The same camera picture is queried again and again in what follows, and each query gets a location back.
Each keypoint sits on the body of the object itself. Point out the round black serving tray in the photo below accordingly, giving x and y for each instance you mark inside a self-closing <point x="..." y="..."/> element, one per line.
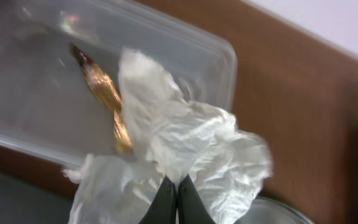
<point x="264" y="210"/>

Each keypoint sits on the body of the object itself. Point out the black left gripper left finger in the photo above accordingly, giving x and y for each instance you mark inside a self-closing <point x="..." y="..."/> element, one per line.
<point x="164" y="206"/>

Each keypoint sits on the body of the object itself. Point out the white napkin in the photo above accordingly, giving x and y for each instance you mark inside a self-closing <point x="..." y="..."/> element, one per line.
<point x="175" y="138"/>

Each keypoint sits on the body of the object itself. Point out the clear plastic waste bin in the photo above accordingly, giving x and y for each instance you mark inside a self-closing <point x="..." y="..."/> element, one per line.
<point x="47" y="111"/>

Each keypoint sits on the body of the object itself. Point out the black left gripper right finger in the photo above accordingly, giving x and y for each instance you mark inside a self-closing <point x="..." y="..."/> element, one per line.
<point x="191" y="209"/>

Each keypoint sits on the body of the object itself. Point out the brown gold coffee wrapper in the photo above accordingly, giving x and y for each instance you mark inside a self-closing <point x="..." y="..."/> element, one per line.
<point x="103" y="88"/>

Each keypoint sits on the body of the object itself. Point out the black rectangular tray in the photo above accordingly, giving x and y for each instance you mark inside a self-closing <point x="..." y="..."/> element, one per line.
<point x="22" y="202"/>

